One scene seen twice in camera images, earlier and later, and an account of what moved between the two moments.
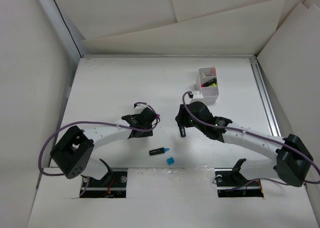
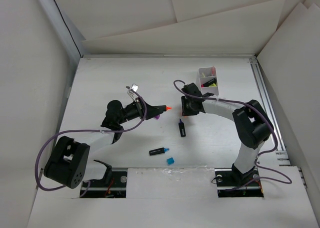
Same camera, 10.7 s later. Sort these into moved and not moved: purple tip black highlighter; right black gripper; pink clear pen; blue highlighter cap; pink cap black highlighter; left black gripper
Moved: right black gripper; left black gripper
Not moved: blue highlighter cap; pink cap black highlighter; purple tip black highlighter; pink clear pen
